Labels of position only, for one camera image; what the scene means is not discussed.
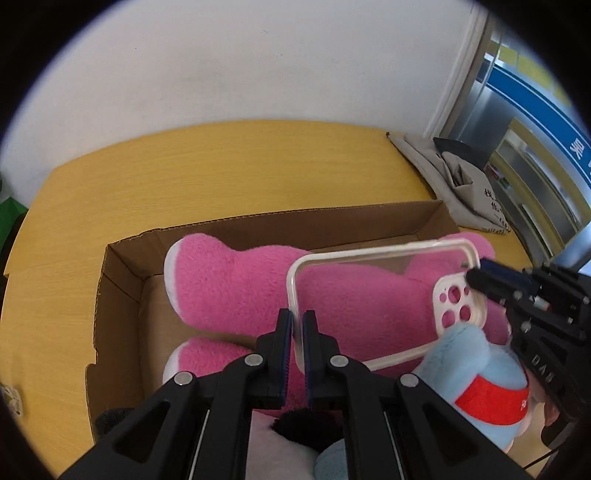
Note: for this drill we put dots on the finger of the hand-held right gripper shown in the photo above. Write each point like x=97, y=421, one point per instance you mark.
x=489, y=284
x=503, y=270

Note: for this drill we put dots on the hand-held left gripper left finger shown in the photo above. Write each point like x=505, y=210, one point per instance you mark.
x=286, y=355

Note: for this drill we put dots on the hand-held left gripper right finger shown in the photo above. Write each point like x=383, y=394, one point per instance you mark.
x=308, y=360

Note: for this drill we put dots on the clear white phone case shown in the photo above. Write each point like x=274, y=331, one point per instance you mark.
x=292, y=295

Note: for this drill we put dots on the blue plush toy red headband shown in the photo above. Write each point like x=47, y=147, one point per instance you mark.
x=461, y=364

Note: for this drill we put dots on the white and black plush toy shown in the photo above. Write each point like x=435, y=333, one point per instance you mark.
x=277, y=447

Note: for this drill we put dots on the brown cardboard box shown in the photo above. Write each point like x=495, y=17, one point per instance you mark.
x=120, y=332

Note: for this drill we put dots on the person's right hand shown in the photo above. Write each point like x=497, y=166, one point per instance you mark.
x=550, y=411

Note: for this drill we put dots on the pink plush toy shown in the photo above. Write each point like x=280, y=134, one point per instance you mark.
x=231, y=286

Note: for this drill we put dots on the grey cloth bag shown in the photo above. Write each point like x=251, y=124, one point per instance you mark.
x=443, y=184

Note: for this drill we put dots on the black flat item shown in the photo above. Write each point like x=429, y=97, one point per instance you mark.
x=461, y=150

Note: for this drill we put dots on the leaf print paper cup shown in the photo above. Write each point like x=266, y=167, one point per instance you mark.
x=11, y=401

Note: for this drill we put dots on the green board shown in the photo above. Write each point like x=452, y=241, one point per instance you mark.
x=11, y=230

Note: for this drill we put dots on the blue wall sign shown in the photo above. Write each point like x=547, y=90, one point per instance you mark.
x=540, y=101

